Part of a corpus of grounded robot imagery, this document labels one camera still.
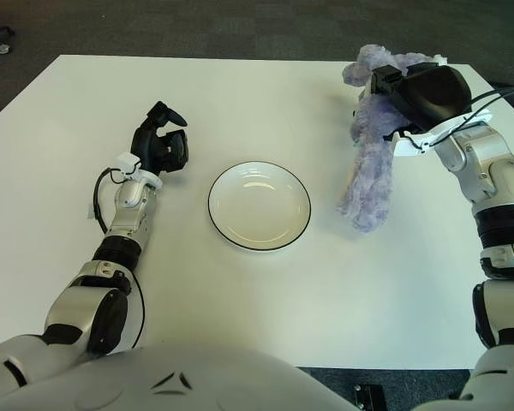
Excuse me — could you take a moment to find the silver grey robot torso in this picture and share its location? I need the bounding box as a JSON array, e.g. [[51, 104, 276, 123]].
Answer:
[[0, 344, 356, 411]]

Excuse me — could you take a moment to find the purple plush bunny doll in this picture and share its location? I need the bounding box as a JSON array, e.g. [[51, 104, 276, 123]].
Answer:
[[336, 44, 449, 235]]

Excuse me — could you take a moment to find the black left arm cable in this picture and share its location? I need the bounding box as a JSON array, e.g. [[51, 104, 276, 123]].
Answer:
[[93, 167, 146, 353]]

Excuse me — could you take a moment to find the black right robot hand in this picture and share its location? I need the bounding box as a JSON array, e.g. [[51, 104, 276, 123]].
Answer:
[[366, 63, 473, 140]]

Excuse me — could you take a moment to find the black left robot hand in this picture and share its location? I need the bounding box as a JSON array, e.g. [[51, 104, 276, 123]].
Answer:
[[130, 101, 190, 175]]

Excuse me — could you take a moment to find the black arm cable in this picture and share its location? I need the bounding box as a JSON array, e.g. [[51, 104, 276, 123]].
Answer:
[[419, 85, 514, 151], [93, 167, 146, 353]]

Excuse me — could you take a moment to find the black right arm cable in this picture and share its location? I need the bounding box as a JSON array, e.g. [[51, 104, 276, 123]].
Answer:
[[419, 85, 514, 151]]

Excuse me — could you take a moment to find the black waist bracket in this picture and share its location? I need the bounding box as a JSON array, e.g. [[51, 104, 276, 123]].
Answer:
[[353, 384, 386, 411]]

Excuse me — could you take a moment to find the white plate with black rim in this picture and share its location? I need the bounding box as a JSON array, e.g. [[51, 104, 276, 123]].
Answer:
[[207, 160, 313, 255]]

